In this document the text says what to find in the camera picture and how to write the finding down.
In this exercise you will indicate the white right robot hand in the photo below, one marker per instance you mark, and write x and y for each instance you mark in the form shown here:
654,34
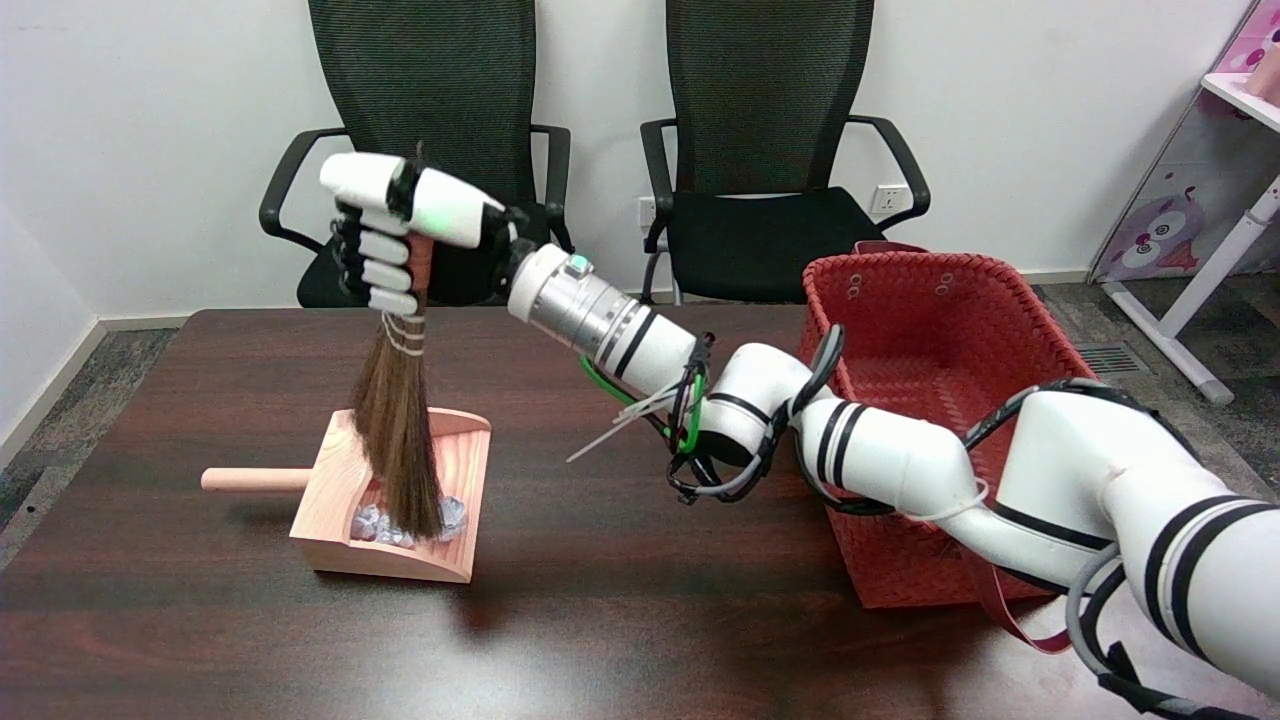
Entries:
450,205

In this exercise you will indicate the brown straw hand broom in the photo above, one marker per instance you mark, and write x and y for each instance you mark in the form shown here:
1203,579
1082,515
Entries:
400,430

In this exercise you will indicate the white paper ball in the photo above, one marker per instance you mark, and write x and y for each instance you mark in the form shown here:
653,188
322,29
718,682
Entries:
395,538
453,512
366,521

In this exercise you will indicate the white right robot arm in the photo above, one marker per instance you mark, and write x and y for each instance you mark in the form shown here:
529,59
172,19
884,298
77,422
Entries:
600,310

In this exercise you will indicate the wooden dustpan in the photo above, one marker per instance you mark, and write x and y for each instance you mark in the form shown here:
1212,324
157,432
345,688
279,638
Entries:
465,470

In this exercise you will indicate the black mesh office chair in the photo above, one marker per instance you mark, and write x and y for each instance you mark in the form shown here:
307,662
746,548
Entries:
760,100
430,80

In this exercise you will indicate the red woven basket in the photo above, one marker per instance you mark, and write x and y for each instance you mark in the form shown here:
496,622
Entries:
940,310

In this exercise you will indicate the floor vent grille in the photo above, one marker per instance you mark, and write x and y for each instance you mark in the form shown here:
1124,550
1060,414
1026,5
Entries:
1105,358

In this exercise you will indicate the pink cartoon kids shelf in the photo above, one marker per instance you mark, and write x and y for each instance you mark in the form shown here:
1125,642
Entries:
1160,235

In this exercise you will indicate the white desk leg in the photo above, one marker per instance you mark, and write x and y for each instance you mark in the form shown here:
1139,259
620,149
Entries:
1215,270

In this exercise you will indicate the pink cup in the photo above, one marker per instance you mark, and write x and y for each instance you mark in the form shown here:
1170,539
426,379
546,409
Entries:
1266,75

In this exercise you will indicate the white wall outlet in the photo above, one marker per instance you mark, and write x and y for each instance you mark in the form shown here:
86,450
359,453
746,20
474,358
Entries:
886,200
647,212

